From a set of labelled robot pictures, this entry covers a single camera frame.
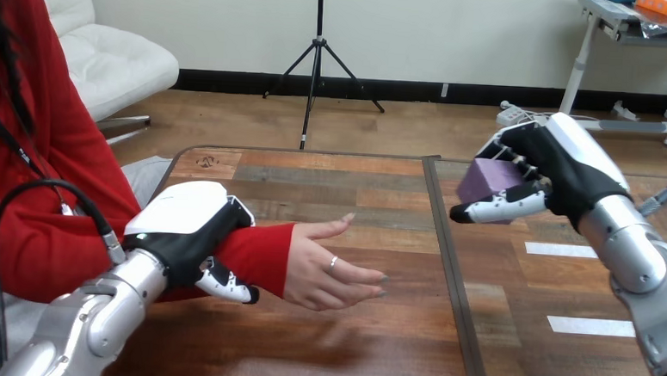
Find person's hand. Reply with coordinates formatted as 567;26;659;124
281;209;393;317

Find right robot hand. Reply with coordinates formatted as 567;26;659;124
448;107;639;236

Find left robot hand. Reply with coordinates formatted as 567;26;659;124
119;176;267;306

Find purple block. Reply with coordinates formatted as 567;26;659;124
454;156;524;226

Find person's forearm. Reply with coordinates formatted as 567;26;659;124
156;216;296;310

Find person's body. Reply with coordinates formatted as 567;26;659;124
0;0;182;376

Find white power strip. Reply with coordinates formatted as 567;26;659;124
495;100;550;130

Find white desk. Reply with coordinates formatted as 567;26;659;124
556;0;667;160

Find white cushioned chair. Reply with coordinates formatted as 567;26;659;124
18;0;184;149

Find black tripod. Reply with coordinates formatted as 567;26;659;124
259;0;392;155

